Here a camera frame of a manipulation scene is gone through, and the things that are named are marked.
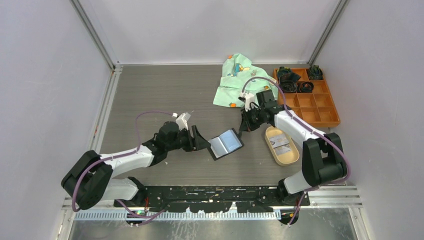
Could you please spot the beige oval tray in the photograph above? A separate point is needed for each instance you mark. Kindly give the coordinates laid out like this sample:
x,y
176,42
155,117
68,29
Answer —
x,y
285,159

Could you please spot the green cartoon print cloth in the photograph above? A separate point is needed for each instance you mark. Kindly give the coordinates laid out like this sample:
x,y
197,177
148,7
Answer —
x,y
239,74

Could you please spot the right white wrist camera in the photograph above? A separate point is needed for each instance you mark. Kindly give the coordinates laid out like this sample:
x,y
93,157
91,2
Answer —
x,y
249,101

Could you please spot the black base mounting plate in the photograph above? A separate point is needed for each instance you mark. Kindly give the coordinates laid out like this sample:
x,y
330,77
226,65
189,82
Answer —
x,y
214,199

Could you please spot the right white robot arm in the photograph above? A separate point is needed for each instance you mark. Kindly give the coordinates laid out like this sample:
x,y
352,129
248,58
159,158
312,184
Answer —
x,y
323,160

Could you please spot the aluminium cable duct rail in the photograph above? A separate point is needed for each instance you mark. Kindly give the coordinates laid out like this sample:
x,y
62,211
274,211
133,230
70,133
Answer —
x,y
123,215

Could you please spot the orange compartment tray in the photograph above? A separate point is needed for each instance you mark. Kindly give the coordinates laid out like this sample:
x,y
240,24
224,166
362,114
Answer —
x,y
317,107

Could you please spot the silver VIP card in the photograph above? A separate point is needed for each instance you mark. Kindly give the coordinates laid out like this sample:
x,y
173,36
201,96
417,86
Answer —
x,y
282,149

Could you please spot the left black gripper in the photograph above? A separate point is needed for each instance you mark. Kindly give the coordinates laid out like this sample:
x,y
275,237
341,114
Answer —
x,y
196,142

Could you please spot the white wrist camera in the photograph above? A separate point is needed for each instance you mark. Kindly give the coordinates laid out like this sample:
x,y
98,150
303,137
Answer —
x,y
182,120
249,101

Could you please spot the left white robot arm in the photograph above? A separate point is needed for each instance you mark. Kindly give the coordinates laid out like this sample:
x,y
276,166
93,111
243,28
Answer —
x,y
93,178

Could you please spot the black card holder wallet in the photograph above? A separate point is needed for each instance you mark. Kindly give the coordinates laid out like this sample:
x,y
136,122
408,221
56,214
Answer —
x,y
224,144

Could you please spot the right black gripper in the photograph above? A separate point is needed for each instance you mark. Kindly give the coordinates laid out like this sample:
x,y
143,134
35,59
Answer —
x,y
246,125

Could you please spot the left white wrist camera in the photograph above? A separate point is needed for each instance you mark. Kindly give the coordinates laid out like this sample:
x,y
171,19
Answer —
x,y
182,120

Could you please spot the white VIP card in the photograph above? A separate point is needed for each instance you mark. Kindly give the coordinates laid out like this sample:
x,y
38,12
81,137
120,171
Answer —
x,y
278,140

